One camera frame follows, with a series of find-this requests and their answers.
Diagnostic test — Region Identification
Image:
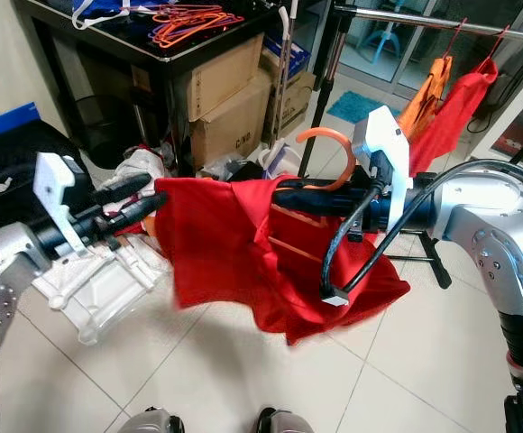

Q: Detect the orange shirt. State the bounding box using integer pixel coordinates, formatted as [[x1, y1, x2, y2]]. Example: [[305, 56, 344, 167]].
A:
[[397, 56, 454, 141]]

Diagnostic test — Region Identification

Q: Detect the black clothes rack pole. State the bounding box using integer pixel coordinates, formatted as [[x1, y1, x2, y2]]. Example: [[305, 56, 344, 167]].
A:
[[298, 5, 354, 179]]

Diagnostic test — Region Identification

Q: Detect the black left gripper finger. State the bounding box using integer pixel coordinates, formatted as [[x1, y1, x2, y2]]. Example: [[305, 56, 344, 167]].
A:
[[95, 173, 151, 205], [108, 192, 169, 229]]

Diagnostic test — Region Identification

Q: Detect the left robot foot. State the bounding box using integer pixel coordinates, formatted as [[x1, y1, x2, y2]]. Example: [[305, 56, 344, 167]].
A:
[[115, 407, 183, 433]]

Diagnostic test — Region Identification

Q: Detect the blue tape strip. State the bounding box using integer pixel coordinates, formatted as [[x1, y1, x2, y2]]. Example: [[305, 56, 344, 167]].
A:
[[0, 101, 42, 145]]

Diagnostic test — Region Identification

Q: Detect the blue printed box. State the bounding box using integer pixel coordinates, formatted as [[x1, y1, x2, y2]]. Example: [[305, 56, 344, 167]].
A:
[[261, 30, 311, 78]]

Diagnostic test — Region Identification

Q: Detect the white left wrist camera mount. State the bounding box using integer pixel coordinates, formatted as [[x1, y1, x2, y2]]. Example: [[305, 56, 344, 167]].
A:
[[32, 153, 84, 255]]

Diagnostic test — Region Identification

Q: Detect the crumpled white cloth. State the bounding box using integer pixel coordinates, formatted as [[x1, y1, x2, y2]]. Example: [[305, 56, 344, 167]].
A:
[[115, 147, 174, 195]]

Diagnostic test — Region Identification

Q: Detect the dark red clothes hanger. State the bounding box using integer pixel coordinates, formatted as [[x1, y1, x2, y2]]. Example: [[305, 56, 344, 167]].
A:
[[442, 16, 472, 60]]

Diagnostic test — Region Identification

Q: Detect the teal floor mat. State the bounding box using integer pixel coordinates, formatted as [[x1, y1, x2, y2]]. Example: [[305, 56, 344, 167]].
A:
[[326, 89, 400, 125]]

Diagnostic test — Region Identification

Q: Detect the red shirt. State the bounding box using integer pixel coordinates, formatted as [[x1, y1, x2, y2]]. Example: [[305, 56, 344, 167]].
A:
[[153, 176, 413, 348], [408, 61, 500, 179]]

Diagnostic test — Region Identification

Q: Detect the white mop handle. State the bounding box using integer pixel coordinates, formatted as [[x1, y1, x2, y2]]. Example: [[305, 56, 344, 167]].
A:
[[275, 3, 300, 150]]

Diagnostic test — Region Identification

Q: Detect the orange hanger pile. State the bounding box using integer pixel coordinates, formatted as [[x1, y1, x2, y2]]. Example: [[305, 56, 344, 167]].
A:
[[151, 4, 246, 49]]

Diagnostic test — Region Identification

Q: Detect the black table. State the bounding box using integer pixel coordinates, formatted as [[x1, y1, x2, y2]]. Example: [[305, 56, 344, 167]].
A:
[[18, 0, 303, 172]]

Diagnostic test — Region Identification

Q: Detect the blue cloth bag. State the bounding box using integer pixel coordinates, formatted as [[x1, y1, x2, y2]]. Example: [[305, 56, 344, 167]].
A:
[[72, 0, 165, 30]]

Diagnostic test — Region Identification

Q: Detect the medium cardboard box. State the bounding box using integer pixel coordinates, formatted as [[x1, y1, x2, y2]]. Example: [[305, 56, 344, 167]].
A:
[[188, 33, 268, 124]]

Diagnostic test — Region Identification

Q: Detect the white bucket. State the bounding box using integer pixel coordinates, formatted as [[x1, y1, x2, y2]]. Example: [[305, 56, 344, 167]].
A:
[[255, 143, 305, 180]]

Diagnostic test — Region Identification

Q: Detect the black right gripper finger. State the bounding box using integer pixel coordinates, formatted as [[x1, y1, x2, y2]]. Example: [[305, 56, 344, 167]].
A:
[[275, 191, 357, 217], [278, 179, 353, 193]]

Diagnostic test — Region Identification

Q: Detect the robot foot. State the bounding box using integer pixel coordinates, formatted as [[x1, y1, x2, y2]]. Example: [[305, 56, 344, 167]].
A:
[[115, 407, 183, 433], [251, 407, 327, 433]]

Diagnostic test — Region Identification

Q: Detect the black clothes rack base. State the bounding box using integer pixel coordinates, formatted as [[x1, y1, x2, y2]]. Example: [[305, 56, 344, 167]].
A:
[[390, 230, 454, 291]]

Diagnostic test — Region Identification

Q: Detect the white plastic crate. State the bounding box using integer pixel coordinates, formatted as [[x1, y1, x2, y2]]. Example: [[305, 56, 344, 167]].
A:
[[32, 233, 165, 346]]

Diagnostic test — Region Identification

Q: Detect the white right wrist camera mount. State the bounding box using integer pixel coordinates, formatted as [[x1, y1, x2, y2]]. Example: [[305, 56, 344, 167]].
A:
[[352, 106, 414, 231]]

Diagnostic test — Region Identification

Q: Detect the small cardboard box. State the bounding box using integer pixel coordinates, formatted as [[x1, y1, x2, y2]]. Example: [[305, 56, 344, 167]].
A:
[[264, 61, 318, 138]]

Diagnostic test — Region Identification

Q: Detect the chrome clothes rail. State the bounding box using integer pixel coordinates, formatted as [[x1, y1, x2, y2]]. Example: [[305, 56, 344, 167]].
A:
[[334, 5, 523, 48]]

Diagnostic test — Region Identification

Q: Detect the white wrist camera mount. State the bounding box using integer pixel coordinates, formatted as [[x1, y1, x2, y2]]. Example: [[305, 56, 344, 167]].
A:
[[32, 153, 84, 255], [352, 106, 414, 231]]

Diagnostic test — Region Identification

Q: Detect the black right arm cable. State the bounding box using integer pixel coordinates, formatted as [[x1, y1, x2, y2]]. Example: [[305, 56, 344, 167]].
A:
[[318, 159, 523, 308]]

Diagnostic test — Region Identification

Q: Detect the black mesh bin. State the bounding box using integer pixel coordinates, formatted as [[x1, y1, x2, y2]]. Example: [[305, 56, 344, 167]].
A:
[[72, 93, 138, 156]]

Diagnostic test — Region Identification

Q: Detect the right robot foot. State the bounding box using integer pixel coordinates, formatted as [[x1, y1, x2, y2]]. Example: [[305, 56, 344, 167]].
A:
[[251, 407, 327, 433]]

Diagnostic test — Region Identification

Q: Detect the black fabric bag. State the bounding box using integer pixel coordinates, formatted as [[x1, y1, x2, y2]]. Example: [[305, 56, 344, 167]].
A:
[[0, 120, 96, 237]]

